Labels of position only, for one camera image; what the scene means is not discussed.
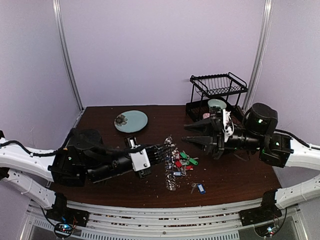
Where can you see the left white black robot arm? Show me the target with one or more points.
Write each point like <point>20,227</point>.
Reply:
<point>82,156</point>

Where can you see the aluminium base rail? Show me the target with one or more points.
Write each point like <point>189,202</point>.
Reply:
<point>212,222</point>

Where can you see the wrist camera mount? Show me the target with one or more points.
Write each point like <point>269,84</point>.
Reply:
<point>140,160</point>
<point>228,125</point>

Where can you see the pile of tagged keys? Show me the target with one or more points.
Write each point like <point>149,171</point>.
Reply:
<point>179,162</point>

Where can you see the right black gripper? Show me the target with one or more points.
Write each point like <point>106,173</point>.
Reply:
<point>216,135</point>

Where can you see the black wire dish rack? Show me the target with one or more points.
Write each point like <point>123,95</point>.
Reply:
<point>226,87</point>

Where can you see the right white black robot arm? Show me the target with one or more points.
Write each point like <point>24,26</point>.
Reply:
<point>257,133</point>

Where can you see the aluminium frame post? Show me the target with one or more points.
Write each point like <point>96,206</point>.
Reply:
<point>65,53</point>
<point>261,49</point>

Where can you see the left aluminium frame post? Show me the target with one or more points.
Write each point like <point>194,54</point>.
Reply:
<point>65,53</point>

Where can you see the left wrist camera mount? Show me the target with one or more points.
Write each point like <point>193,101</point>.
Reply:
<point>140,160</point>

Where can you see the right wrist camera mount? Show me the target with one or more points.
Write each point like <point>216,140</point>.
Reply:
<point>228,125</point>

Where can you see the left green led board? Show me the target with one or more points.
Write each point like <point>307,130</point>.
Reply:
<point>63,229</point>

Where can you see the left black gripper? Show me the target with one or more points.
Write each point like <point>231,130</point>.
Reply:
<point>157,150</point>

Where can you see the light green bowl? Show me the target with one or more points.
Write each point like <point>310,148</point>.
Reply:
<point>216,103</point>

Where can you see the pink patterned bowl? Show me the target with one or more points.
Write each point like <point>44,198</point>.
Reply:
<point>205,115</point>

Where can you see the teal flower plate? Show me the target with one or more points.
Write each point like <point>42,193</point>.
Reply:
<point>131,121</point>

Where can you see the right aluminium frame post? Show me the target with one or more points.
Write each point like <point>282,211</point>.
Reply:
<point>261,49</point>

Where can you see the right green led board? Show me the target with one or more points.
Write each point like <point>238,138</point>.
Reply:
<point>266,230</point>

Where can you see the green led board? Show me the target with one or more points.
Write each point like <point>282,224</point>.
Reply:
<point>63,229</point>
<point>266,230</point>

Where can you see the blue tagged key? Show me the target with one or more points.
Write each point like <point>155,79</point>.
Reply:
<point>197,186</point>

